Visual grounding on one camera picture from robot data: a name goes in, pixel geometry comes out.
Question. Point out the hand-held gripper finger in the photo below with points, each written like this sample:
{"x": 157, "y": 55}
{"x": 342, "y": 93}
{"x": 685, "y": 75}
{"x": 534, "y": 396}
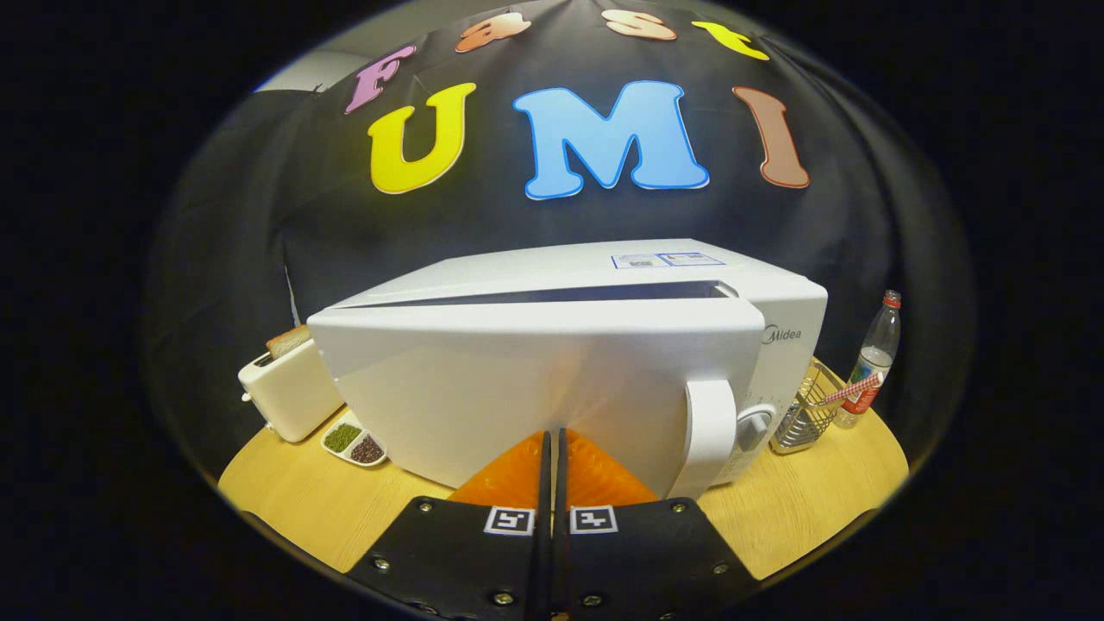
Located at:
{"x": 561, "y": 535}
{"x": 543, "y": 535}

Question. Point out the white microwave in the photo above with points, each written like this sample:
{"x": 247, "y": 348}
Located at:
{"x": 517, "y": 379}

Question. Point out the divided white bean tray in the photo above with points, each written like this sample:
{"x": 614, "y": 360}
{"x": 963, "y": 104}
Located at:
{"x": 354, "y": 444}

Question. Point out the white toaster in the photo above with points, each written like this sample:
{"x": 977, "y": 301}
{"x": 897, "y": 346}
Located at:
{"x": 289, "y": 397}

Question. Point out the toast slice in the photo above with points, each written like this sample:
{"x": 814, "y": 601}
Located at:
{"x": 287, "y": 342}

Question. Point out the clear plastic water bottle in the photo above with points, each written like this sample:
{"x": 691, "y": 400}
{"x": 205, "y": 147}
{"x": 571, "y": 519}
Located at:
{"x": 875, "y": 349}

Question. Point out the red checked straw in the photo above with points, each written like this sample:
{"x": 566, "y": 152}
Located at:
{"x": 854, "y": 388}

